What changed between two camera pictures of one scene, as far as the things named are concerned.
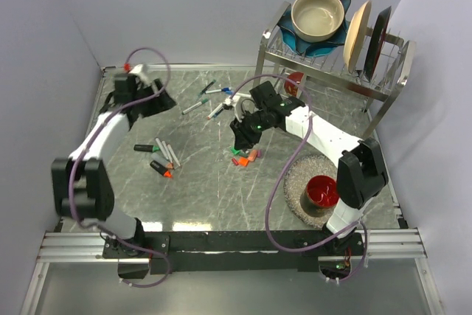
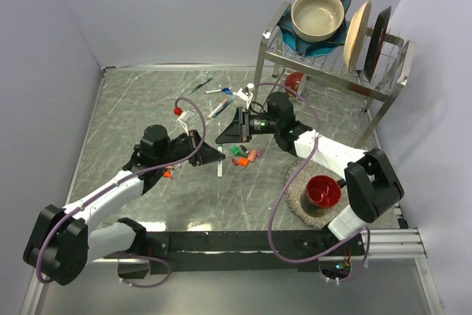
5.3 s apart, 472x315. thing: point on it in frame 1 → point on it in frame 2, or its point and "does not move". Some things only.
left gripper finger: [161, 102] → [209, 154]
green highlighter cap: [236, 152] does not move
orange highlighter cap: [243, 161] does not move
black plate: [377, 41] does not move
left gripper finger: [159, 85] → [195, 136]
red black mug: [319, 196] does not move
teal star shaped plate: [313, 49] does not move
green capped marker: [201, 102] → [220, 163]
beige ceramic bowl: [316, 15] does not move
